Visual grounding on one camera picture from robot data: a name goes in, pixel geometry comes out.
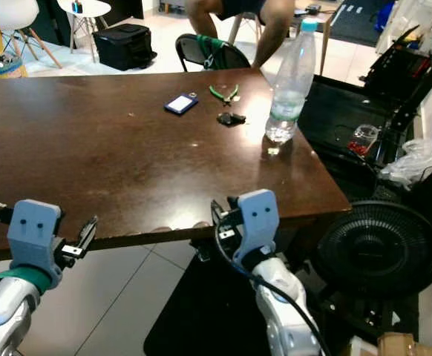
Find blue rectangular key tag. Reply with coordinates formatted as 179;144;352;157
164;92;199;116

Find clear plastic water bottle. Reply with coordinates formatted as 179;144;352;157
266;19;319;144

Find woven basket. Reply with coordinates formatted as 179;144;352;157
0;53;27;79

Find white chair with wooden legs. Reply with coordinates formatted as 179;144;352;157
0;0;62;69

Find green handled pliers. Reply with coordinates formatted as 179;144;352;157
209;84;239;105

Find black chair with green strap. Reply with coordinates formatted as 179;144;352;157
176;33;252;72

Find white round side table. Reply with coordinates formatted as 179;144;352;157
56;0;111;60

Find black floor mat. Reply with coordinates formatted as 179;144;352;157
143;248;350;356

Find person in dark shorts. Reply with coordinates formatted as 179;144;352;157
185;0;297;71

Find black floor fan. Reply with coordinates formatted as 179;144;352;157
311;200;432;301

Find black open case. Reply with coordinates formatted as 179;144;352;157
364;24;432;105

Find black key fob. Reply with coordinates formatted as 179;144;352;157
217;111;246;127

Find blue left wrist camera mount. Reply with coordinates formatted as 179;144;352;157
8;199;62;269

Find clear plastic cup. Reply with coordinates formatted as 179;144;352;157
350;124;382;156

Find black bag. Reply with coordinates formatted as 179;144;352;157
94;23;157;71

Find clear plastic bag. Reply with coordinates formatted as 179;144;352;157
379;138;432;188

